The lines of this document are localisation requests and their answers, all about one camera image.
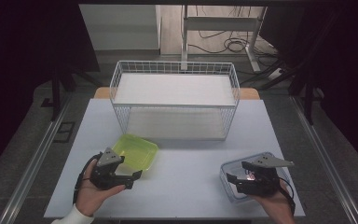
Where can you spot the grey cabinet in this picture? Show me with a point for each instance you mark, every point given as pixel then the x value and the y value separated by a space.
pixel 121 28

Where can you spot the green plastic container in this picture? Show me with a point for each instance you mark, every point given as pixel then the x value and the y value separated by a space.
pixel 138 151

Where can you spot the dark curtain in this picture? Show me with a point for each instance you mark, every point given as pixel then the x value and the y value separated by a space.
pixel 351 77
pixel 15 62

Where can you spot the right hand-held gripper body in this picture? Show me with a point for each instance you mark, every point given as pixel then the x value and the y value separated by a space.
pixel 262 182

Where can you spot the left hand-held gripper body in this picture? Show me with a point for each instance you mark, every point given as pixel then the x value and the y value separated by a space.
pixel 105 174

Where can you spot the clear container with blue lid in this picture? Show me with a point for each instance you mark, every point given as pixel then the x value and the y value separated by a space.
pixel 234 166

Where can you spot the person's right hand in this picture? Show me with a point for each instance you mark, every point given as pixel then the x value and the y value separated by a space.
pixel 275 207

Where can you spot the aluminium floor rail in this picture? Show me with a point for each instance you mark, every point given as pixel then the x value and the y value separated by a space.
pixel 34 161
pixel 326 161

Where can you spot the white power strip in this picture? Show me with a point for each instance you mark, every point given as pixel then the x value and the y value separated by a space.
pixel 276 74

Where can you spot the black metal stand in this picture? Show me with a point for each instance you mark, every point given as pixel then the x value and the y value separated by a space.
pixel 307 93
pixel 56 93

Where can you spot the white metal desk frame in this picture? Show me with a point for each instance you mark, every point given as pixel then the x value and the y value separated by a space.
pixel 220 23

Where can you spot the wooden table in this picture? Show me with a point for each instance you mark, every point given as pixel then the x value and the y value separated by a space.
pixel 101 92

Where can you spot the person's left hand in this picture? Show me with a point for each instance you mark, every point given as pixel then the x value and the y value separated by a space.
pixel 88 194

